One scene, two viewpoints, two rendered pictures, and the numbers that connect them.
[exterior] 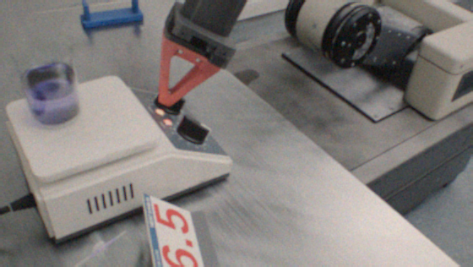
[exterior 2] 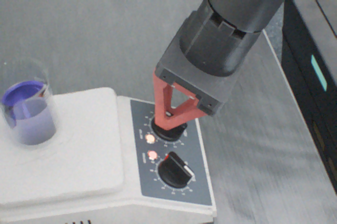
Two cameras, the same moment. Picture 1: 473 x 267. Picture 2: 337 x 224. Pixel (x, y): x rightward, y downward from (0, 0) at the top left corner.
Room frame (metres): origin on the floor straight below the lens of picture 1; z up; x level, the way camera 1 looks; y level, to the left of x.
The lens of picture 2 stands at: (0.10, -0.15, 1.31)
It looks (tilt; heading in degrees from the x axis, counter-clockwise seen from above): 49 degrees down; 38
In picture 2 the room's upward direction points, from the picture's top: 8 degrees counter-clockwise
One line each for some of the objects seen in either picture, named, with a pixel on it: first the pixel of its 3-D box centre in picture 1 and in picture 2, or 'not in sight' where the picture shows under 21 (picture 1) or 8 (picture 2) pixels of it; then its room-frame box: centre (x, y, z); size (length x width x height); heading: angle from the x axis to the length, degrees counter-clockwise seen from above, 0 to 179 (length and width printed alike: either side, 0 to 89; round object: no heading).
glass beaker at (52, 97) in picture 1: (50, 84); (26, 107); (0.34, 0.19, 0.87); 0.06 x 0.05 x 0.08; 28
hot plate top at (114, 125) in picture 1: (82, 122); (57, 144); (0.34, 0.17, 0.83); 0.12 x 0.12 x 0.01; 39
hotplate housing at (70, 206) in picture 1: (111, 148); (92, 168); (0.36, 0.15, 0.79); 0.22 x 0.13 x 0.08; 129
